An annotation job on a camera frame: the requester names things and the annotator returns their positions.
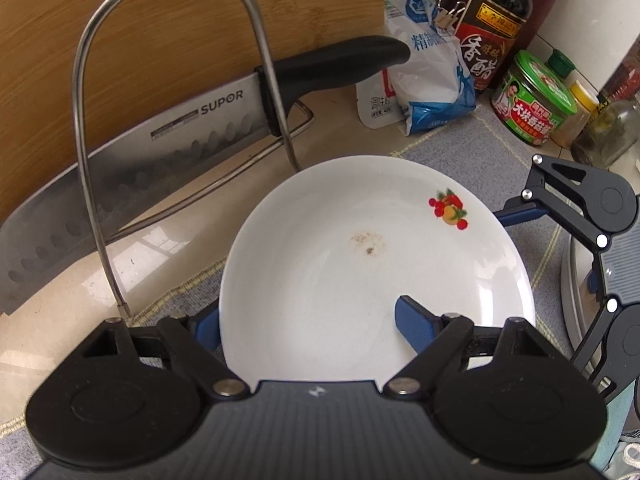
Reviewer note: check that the white plate with fruit print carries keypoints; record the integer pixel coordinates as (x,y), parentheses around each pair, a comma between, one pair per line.
(311,282)

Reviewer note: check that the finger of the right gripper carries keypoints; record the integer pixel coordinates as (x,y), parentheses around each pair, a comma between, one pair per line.
(615,331)
(592,204)

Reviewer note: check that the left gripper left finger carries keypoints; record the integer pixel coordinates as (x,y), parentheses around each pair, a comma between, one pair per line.
(128,395)

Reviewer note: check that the green capped bottle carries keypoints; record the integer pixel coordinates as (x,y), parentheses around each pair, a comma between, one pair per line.
(560,64)

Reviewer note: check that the bamboo cutting board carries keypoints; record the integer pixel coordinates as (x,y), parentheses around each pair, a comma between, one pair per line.
(38,44)

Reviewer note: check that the yellow lidded spice jar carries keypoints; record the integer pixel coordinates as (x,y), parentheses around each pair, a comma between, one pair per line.
(572,126)

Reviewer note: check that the steel kitchen knife black handle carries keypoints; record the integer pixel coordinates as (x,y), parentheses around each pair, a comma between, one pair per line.
(143,166)

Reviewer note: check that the metal wire rack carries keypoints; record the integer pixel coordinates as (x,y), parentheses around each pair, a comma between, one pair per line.
(141,56)

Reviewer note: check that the clear glass bottle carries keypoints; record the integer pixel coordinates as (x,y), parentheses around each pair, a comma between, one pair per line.
(608,136)

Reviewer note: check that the dark vinegar bottle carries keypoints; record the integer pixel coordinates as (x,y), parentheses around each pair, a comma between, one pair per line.
(487,32)

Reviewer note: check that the green lidded sauce jar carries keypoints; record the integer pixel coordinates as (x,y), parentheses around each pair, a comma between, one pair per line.
(532,102)

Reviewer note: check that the white blue salt bag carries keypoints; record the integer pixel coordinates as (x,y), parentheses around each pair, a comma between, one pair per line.
(433,87)

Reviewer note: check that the metal binder clip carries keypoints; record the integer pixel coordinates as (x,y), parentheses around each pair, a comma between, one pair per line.
(447,12)

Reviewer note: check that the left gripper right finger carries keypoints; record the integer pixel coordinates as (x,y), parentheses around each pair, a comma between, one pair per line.
(503,395)

